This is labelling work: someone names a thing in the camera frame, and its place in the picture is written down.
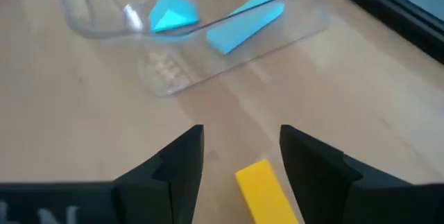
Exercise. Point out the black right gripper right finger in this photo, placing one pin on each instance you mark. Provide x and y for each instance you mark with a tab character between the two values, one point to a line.
329	189

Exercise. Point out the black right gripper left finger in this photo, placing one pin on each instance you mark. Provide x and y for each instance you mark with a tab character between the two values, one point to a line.
156	196

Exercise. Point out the yellow rectangular block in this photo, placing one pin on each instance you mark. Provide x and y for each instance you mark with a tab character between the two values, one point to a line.
263	193

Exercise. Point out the blue rectangular block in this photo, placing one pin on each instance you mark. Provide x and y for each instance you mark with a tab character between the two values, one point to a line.
239	30

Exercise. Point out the blue wedge block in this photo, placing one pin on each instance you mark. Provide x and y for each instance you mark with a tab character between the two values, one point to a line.
173	12

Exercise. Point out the clear plastic bin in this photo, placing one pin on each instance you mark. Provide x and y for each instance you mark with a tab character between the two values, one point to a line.
173	75

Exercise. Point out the black table edge frame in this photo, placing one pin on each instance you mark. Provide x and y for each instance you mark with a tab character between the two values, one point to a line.
399	16

